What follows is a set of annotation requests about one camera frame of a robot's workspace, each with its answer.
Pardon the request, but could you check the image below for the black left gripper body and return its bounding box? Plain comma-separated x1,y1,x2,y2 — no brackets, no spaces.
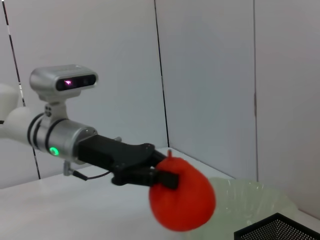
78,134,156,187

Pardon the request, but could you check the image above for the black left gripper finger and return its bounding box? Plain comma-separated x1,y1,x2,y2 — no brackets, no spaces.
152,149,167,164
139,166,179,189

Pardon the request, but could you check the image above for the orange fruit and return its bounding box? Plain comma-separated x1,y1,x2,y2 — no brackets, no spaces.
148,149,217,232

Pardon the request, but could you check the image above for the pale green glass fruit plate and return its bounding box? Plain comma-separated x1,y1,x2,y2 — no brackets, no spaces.
184,176,306,240

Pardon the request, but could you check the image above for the black mesh pen holder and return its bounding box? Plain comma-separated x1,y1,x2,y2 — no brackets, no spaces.
233,212,320,240

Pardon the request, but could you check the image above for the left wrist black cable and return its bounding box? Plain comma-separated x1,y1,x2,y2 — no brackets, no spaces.
62,161,113,181

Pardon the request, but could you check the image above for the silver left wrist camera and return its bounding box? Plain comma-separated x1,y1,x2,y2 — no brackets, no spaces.
29,64,99,118

